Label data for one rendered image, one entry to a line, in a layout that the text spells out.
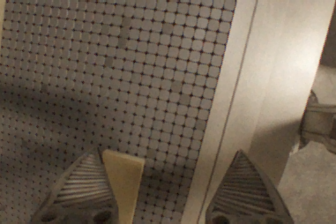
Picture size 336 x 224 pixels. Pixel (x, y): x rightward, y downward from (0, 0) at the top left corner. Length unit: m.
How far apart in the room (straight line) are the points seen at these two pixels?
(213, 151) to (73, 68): 0.49
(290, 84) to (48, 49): 0.73
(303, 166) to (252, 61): 1.47
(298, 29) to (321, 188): 1.66
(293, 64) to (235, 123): 0.23
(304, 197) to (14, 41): 2.24
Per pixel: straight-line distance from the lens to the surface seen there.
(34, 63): 0.62
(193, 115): 0.38
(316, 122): 1.25
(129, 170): 0.44
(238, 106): 0.41
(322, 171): 1.92
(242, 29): 0.45
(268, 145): 0.50
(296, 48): 0.53
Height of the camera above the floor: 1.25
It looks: 82 degrees down
